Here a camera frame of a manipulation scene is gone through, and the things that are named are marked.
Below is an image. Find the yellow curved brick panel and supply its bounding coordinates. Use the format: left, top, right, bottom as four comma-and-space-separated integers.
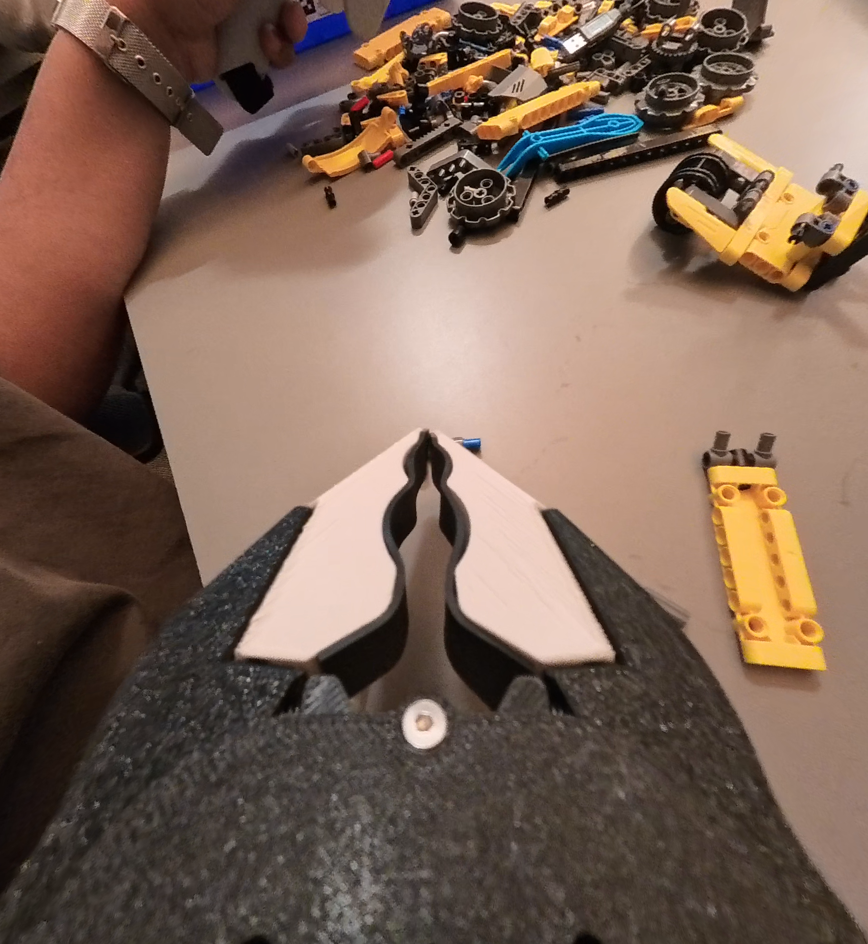
301, 107, 410, 178

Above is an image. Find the silver mesh wristwatch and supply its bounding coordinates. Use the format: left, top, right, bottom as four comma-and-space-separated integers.
52, 0, 225, 156

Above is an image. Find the dark grey toothed wheel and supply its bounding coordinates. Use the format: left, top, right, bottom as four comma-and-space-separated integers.
447, 170, 517, 231

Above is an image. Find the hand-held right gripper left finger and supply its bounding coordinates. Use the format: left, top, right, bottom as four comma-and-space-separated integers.
235, 428, 432, 696

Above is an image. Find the black USB cable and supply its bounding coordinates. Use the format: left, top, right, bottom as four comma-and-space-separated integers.
558, 6, 621, 57

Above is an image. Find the cyan brick separator tool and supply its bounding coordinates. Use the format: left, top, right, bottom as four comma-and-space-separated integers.
496, 112, 643, 179

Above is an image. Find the blue plastic storage bin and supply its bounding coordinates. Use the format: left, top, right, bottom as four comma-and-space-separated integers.
190, 0, 354, 93

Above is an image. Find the long black brick beam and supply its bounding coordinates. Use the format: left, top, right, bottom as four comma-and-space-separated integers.
552, 127, 722, 184

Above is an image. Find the yellow brick pulley assembly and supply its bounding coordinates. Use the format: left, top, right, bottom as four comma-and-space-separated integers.
651, 133, 868, 294

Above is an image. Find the small yellow brick piece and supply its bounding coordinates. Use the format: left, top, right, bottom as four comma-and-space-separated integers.
701, 430, 827, 672

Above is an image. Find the yellow flat brick panel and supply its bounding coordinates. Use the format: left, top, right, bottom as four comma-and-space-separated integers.
476, 81, 603, 141
353, 18, 435, 71

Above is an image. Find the person's left forearm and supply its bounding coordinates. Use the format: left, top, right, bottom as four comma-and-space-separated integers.
0, 29, 178, 399

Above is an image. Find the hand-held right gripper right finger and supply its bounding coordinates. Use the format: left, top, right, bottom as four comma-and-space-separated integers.
428, 429, 617, 710

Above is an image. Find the pile of toy brick pieces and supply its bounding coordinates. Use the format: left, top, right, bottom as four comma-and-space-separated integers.
286, 0, 776, 246

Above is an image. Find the person's left hand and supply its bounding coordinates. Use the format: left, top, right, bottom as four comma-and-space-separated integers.
120, 0, 309, 84

